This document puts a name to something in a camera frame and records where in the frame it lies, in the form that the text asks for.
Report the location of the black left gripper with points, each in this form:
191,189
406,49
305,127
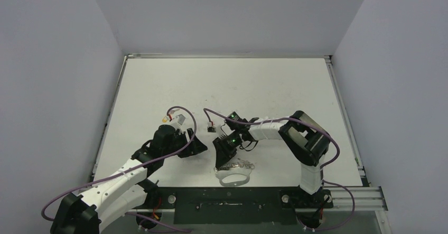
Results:
195,147

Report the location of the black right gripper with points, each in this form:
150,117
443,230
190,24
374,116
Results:
225,147

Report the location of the silver carabiner keyring with rings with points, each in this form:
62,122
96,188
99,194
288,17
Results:
234,174

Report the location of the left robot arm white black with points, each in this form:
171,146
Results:
106,200

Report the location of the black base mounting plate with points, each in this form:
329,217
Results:
241,205

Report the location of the aluminium front rail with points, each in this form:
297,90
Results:
357,198

